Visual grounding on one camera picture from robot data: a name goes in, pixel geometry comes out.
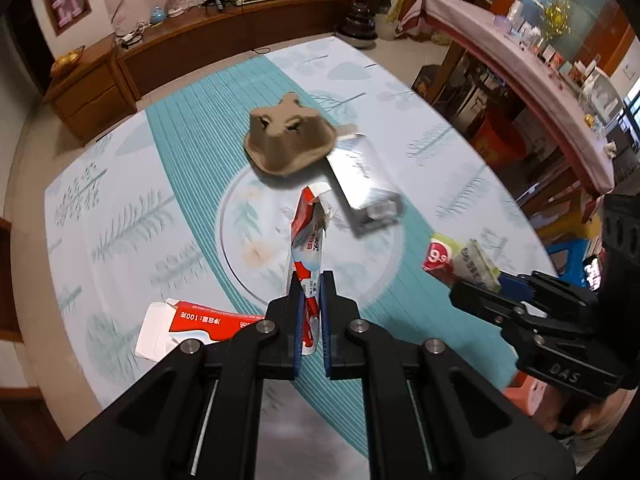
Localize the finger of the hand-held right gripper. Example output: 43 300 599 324
499 270 599 312
449 281 592 342

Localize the gold ornament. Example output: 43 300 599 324
50 46 87 78

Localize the white box grey end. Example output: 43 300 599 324
325 132 401 236

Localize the brown egg carton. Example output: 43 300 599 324
243 92 337 177

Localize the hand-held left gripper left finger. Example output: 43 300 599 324
47 276 306 480

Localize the table with pink cloth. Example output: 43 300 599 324
400 0 616 196

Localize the printed tablecloth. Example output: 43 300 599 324
44 35 558 461

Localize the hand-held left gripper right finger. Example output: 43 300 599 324
321 270 576 480

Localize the red white tube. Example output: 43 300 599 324
285 183 333 358

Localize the large red bucket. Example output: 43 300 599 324
470 107 528 166

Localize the green white packet red label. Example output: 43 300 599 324
421 232 502 293

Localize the red white cardboard box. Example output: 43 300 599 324
135 299 267 361

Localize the long wooden bench cabinet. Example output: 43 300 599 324
117 0 358 101

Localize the black pot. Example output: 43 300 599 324
342 2 379 50

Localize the person's right forearm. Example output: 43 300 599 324
562 385 640 473

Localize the blue plastic stool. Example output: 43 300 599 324
545 237 603 286

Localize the wooden picture frame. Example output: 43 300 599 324
41 0 92 37

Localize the person's right hand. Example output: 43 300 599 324
547 392 618 436

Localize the wooden side cabinet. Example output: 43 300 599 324
42 35 138 147

